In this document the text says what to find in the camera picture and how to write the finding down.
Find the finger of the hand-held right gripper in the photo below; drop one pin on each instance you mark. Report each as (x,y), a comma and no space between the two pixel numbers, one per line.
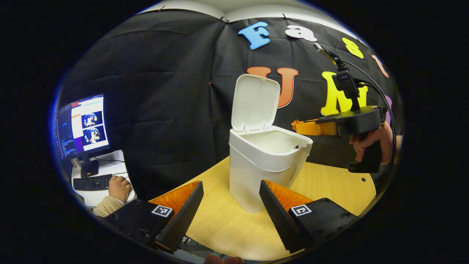
(315,127)

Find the white side table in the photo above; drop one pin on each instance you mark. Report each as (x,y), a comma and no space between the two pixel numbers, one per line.
(110,163)

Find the wooden desktop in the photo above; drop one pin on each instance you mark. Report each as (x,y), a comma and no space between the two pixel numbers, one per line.
(329,183)

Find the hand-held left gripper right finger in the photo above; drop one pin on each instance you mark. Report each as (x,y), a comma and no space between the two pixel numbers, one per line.
(278,220)

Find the black keyboard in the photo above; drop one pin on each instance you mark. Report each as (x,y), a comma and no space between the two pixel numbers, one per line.
(91,182)

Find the white desktop garbage bin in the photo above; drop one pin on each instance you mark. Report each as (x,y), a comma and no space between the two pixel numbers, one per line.
(256,168)

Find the black backdrop cloth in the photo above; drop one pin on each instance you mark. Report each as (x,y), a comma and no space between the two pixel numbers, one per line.
(165,91)

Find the computer monitor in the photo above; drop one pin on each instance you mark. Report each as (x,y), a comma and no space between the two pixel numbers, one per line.
(84,126)

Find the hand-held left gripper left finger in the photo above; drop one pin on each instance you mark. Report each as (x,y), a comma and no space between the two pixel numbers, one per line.
(181,220)

